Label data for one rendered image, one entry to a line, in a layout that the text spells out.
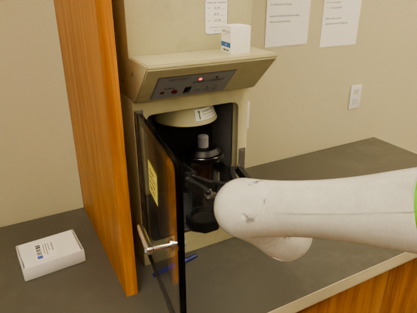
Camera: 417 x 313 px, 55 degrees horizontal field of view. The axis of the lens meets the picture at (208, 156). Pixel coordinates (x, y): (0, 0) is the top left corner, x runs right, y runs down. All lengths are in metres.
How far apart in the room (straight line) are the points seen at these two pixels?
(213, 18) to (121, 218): 0.51
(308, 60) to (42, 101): 1.05
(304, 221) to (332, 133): 1.41
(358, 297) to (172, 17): 0.94
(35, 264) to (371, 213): 0.88
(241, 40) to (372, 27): 1.15
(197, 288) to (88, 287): 0.28
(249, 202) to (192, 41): 0.46
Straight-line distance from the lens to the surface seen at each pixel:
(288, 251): 0.78
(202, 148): 1.04
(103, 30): 0.81
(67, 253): 1.19
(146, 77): 0.84
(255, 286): 1.09
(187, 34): 0.97
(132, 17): 0.91
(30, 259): 1.21
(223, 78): 0.94
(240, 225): 0.68
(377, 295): 1.41
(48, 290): 1.15
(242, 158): 1.14
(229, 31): 0.93
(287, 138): 1.82
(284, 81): 1.71
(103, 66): 0.81
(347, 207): 0.56
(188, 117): 1.04
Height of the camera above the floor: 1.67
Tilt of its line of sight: 24 degrees down
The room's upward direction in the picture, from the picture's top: straight up
